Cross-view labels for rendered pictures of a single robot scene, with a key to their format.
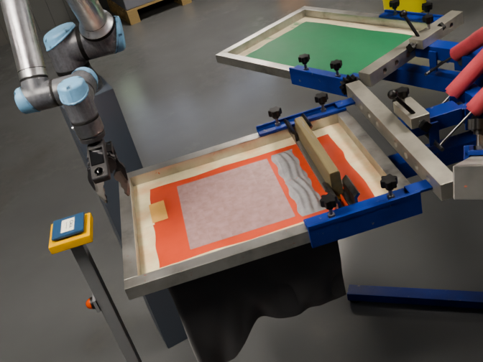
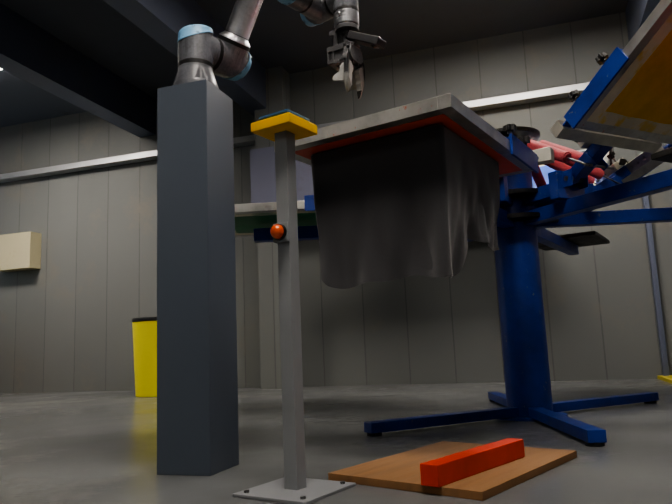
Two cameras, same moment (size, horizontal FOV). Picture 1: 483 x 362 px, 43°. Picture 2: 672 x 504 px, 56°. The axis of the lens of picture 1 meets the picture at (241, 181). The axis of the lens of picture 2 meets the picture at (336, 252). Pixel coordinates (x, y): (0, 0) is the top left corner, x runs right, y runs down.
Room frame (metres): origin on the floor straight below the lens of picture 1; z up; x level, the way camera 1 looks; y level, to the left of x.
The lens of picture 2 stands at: (0.55, 1.80, 0.35)
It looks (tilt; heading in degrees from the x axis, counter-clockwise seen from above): 9 degrees up; 306
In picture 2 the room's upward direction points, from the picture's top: 2 degrees counter-clockwise
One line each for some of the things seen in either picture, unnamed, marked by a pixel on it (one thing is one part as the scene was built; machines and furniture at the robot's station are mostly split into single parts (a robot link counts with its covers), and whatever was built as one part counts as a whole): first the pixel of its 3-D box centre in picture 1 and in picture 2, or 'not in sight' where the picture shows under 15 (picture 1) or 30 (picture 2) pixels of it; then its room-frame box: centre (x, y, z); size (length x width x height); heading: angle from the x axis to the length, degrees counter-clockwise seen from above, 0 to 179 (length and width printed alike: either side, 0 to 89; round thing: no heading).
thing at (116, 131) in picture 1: (137, 224); (197, 273); (2.07, 0.45, 0.60); 0.18 x 0.18 x 1.20; 18
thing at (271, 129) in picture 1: (302, 124); not in sight; (1.81, -0.25, 0.98); 0.30 x 0.05 x 0.07; 93
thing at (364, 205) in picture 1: (362, 215); (518, 155); (1.25, -0.28, 0.98); 0.30 x 0.05 x 0.07; 93
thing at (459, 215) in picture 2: (266, 297); (473, 212); (1.31, 0.02, 0.74); 0.46 x 0.04 x 0.42; 93
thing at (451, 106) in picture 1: (430, 120); not in sight; (1.55, -0.58, 1.02); 0.17 x 0.06 x 0.05; 93
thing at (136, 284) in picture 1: (251, 189); (415, 156); (1.52, -0.02, 0.97); 0.79 x 0.58 x 0.04; 93
